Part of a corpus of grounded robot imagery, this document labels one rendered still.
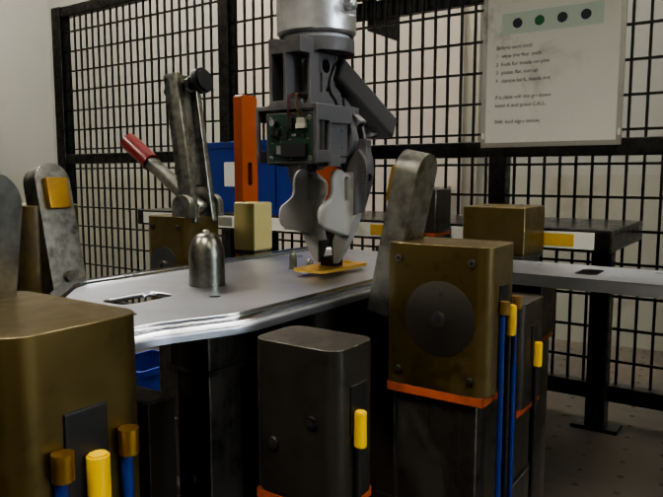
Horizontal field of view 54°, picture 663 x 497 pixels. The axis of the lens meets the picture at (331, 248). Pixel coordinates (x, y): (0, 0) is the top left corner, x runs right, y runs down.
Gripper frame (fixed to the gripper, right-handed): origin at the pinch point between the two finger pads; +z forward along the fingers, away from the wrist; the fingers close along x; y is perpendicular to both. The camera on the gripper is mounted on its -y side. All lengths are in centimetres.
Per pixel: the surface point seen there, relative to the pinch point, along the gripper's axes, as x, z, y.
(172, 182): -22.4, -6.5, 0.6
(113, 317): 16.9, -2.7, 39.0
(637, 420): 20, 33, -59
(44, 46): -346, -83, -191
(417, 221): 12.5, -3.7, 5.4
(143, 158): -27.1, -9.4, 0.8
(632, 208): -13, 10, -232
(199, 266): -4.4, 0.4, 14.0
